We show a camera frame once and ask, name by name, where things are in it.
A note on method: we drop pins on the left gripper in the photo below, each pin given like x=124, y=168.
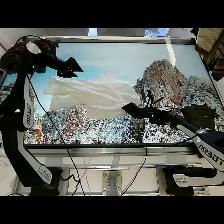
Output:
x=68, y=67

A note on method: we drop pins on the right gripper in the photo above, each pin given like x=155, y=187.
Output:
x=138, y=111

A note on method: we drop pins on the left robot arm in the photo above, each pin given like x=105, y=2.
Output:
x=28, y=110

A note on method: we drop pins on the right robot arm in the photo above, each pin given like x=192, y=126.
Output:
x=213, y=146

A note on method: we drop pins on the dark green garment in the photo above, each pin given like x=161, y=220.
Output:
x=200, y=115

